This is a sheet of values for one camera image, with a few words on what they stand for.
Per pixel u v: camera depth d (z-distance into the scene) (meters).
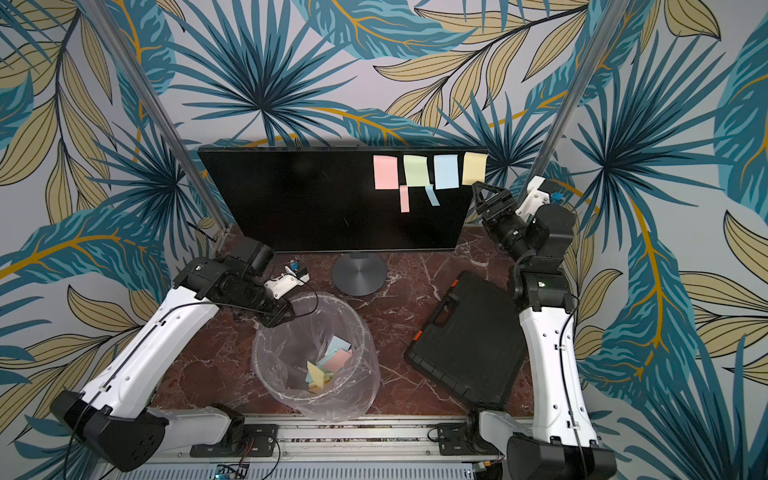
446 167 0.64
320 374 0.65
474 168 0.64
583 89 0.80
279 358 0.68
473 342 0.81
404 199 0.70
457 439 0.73
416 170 0.63
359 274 1.06
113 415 0.37
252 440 0.73
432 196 0.69
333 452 0.73
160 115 0.86
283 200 1.08
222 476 0.71
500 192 0.54
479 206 0.55
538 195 0.55
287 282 0.65
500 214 0.53
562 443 0.36
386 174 0.64
